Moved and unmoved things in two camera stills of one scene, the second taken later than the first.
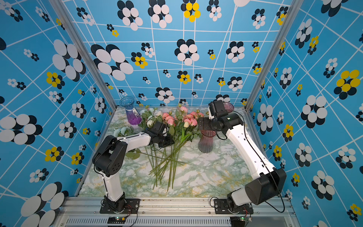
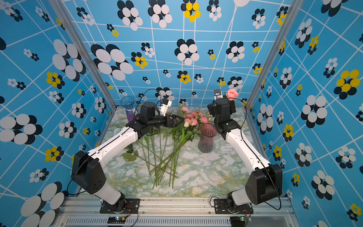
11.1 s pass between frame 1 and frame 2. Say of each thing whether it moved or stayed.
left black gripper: moved
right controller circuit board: stayed
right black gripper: moved
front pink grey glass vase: stayed
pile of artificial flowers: stayed
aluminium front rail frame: stayed
